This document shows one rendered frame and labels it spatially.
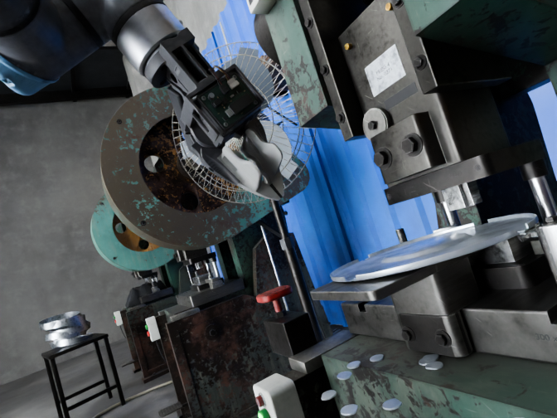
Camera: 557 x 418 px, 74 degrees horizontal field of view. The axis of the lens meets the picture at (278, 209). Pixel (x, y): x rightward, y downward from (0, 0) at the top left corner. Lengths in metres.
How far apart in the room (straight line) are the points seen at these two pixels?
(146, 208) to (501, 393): 1.53
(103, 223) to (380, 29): 3.08
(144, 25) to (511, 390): 0.54
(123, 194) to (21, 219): 5.46
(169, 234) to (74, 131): 5.92
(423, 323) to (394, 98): 0.34
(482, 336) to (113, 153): 1.59
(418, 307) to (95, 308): 6.62
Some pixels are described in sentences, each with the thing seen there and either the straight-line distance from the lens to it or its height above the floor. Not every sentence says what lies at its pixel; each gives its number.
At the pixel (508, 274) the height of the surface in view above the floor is 0.73.
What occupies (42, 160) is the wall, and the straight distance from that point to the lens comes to 7.39.
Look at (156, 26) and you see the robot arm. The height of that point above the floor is 1.12.
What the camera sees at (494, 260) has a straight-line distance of 0.63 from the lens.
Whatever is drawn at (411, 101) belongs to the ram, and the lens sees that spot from 0.61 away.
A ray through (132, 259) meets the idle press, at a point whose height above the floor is 1.05.
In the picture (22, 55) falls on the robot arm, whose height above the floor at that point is 1.12.
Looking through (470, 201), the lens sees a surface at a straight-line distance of 0.66.
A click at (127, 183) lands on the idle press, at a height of 1.29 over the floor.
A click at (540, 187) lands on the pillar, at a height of 0.82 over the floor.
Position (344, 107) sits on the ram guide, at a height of 1.04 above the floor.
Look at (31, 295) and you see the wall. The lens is 7.04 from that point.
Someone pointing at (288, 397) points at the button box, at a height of 0.61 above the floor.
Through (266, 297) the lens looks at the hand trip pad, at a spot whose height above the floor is 0.76.
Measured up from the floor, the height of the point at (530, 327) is 0.69.
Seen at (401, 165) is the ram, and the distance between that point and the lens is 0.59.
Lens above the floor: 0.87
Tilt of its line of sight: 4 degrees up
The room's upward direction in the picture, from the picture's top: 17 degrees counter-clockwise
